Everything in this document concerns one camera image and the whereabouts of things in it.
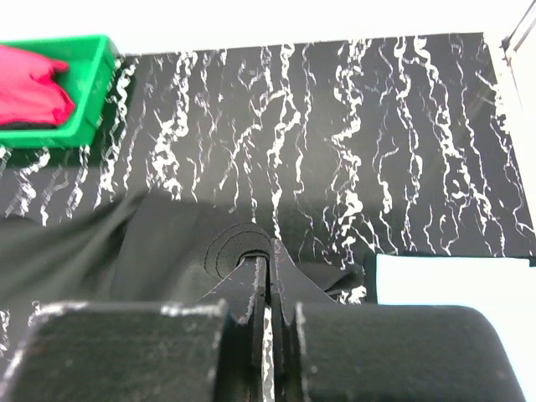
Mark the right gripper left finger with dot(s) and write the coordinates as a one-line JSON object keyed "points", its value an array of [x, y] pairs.
{"points": [[239, 371]]}

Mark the right aluminium frame post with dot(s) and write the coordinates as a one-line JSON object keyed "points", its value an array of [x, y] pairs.
{"points": [[513, 42]]}

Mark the red t shirt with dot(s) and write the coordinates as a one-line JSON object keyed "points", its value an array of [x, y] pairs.
{"points": [[30, 95]]}

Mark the green plastic bin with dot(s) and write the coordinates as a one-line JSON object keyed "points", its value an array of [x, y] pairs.
{"points": [[91, 61]]}

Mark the folded teal t shirt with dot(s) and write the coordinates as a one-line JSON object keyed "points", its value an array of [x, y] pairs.
{"points": [[500, 288]]}

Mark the black marbled table mat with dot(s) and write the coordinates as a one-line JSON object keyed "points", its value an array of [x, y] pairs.
{"points": [[339, 149]]}

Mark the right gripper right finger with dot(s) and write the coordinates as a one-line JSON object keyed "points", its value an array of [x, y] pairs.
{"points": [[290, 290]]}

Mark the black t shirt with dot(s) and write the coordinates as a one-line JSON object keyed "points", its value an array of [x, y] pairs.
{"points": [[142, 248]]}

